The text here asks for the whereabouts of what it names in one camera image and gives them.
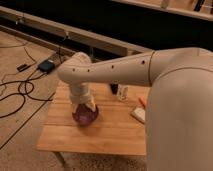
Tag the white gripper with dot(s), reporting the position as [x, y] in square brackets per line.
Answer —
[80, 94]

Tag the clear plastic bottle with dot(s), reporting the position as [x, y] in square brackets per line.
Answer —
[122, 92]

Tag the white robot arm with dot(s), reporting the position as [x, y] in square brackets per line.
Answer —
[179, 112]

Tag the purple ceramic bowl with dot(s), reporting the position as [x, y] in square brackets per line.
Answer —
[84, 116]

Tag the wooden table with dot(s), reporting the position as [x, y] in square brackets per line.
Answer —
[115, 131]

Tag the black power adapter box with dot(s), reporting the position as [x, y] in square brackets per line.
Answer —
[46, 66]

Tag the white sponge block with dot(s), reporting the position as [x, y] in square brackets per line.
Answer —
[139, 114]

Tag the orange marker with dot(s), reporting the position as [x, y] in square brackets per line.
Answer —
[143, 102]

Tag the small black device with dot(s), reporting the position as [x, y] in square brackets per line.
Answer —
[23, 67]

